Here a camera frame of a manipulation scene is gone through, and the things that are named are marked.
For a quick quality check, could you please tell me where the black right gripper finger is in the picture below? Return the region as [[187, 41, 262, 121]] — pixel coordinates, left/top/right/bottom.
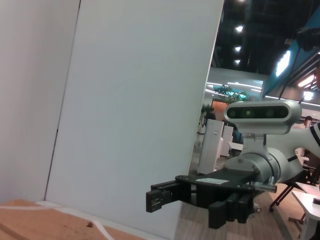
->
[[208, 192, 255, 230], [145, 180, 181, 214]]

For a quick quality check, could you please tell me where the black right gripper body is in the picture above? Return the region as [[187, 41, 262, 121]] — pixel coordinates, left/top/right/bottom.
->
[[174, 168, 261, 208]]

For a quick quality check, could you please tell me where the brown cardboard box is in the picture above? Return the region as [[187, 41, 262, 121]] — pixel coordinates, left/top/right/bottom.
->
[[0, 198, 148, 240]]

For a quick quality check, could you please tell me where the tall white kiosk machine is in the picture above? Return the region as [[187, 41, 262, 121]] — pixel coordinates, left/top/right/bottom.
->
[[196, 118, 224, 176]]

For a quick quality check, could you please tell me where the short white kiosk machine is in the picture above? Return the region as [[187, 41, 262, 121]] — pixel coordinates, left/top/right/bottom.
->
[[219, 124, 239, 158]]

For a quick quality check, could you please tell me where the black tripod stand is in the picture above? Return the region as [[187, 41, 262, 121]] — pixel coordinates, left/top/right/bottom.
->
[[269, 172, 305, 213]]

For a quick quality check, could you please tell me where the white side table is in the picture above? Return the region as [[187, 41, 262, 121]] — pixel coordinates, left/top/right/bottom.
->
[[291, 181, 320, 240]]

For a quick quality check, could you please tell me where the green indoor plant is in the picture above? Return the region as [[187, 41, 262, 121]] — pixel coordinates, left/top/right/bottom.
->
[[213, 84, 251, 104]]

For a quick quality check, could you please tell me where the white partition panel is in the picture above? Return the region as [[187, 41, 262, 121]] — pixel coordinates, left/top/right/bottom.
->
[[44, 0, 225, 240], [0, 0, 81, 203]]

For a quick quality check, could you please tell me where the metal cable connector plug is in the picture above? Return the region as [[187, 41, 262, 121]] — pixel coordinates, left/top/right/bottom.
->
[[251, 175, 277, 194]]

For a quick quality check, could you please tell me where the silver camera mount bracket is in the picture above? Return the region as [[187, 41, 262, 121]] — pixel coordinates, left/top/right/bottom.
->
[[238, 133, 270, 162]]

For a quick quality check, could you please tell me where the white cable on table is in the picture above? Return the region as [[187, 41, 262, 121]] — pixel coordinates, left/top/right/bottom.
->
[[0, 201, 114, 240]]

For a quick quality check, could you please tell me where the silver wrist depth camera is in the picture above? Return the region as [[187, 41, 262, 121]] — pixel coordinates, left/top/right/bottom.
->
[[223, 99, 302, 136]]

